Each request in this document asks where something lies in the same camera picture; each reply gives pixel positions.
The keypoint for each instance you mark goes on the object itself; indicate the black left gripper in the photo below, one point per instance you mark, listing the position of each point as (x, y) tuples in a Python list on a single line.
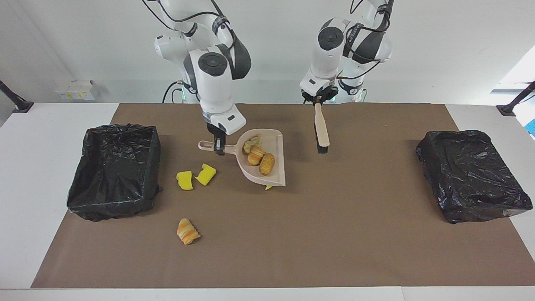
[(328, 94)]

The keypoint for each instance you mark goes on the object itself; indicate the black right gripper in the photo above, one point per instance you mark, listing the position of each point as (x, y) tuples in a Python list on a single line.
[(219, 138)]

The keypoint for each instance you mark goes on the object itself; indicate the beige brush with black bristles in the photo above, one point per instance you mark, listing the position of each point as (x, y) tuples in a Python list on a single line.
[(321, 125)]

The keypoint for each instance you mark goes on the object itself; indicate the notched yellow sponge piece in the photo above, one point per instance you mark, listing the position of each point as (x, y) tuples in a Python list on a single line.
[(205, 174)]

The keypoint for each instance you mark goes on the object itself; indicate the pale yellow bread piece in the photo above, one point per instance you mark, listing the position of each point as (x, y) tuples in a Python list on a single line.
[(250, 143)]

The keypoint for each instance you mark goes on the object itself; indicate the ridged golden bread piece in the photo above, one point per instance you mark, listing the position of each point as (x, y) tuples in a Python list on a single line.
[(255, 158)]

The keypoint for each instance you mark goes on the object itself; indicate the brown bread roll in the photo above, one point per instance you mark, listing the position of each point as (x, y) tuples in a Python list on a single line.
[(266, 164)]

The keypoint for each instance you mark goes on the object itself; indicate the beige plastic dustpan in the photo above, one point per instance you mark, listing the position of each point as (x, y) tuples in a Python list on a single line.
[(278, 146)]

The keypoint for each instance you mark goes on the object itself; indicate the striped orange croissant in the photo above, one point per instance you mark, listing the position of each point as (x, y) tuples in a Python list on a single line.
[(188, 232)]

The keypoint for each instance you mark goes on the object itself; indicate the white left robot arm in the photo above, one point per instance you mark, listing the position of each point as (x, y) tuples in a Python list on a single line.
[(324, 62)]

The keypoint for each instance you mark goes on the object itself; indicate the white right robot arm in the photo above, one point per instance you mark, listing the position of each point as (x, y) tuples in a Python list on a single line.
[(217, 88)]

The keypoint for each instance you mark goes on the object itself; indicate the bin lined with black bag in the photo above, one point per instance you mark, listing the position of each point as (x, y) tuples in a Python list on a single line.
[(113, 171), (472, 175)]

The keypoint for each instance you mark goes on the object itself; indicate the brown table mat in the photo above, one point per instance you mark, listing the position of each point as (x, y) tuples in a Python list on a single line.
[(250, 259)]

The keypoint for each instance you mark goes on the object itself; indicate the blue object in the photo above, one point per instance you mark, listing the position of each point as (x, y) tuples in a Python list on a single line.
[(532, 127)]

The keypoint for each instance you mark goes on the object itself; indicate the white wall socket box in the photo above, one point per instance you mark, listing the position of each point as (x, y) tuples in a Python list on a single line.
[(75, 90)]

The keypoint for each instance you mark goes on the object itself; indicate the black camera stand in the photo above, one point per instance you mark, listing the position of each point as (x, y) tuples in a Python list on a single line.
[(512, 106), (19, 104)]

